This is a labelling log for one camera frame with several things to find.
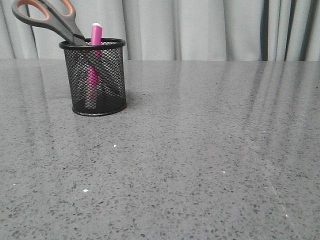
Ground pink marker pen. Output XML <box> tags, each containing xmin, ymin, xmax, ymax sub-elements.
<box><xmin>85</xmin><ymin>22</ymin><xmax>103</xmax><ymax>110</ymax></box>

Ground grey curtain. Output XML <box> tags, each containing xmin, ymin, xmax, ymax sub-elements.
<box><xmin>0</xmin><ymin>0</ymin><xmax>320</xmax><ymax>62</ymax></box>

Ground grey orange scissors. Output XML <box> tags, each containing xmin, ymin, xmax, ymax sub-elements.
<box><xmin>11</xmin><ymin>0</ymin><xmax>121</xmax><ymax>97</ymax></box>

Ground black mesh pen cup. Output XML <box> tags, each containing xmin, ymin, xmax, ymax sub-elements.
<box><xmin>59</xmin><ymin>38</ymin><xmax>127</xmax><ymax>117</ymax></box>

